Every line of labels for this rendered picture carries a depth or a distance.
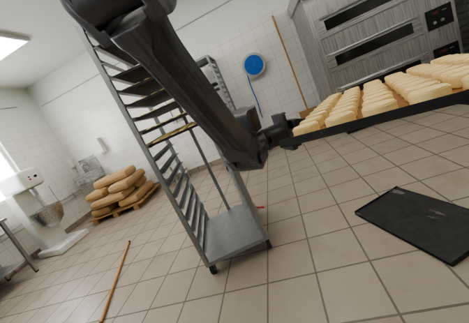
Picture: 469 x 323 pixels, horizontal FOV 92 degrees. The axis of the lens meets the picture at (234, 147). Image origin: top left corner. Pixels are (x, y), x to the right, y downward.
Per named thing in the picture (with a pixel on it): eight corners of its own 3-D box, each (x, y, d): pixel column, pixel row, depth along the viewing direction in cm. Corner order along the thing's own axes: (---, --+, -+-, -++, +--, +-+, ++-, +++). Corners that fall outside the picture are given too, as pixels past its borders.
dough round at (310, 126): (311, 130, 47) (308, 121, 46) (326, 130, 42) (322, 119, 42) (290, 139, 46) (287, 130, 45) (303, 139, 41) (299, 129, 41)
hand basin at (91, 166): (125, 181, 501) (100, 137, 478) (115, 189, 467) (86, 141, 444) (92, 195, 525) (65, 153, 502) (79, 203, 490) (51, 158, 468)
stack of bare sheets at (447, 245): (511, 224, 111) (511, 220, 110) (452, 267, 104) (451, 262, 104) (397, 188, 169) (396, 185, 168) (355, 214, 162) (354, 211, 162)
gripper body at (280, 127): (288, 146, 64) (266, 157, 63) (276, 112, 63) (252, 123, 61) (300, 148, 58) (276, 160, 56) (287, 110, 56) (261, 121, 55)
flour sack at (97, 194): (104, 197, 403) (100, 190, 400) (86, 204, 413) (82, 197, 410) (128, 180, 472) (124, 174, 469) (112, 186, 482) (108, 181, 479)
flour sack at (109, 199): (91, 212, 403) (87, 205, 400) (106, 201, 443) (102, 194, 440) (125, 199, 391) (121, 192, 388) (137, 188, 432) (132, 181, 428)
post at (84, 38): (210, 266, 157) (77, 21, 122) (206, 268, 157) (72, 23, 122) (210, 263, 160) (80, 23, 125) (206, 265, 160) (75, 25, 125)
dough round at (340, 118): (323, 129, 43) (320, 119, 43) (349, 120, 42) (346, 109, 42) (333, 132, 38) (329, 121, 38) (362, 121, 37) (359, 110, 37)
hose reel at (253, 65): (283, 108, 409) (260, 49, 387) (283, 109, 396) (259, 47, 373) (262, 116, 419) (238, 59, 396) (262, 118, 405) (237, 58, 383)
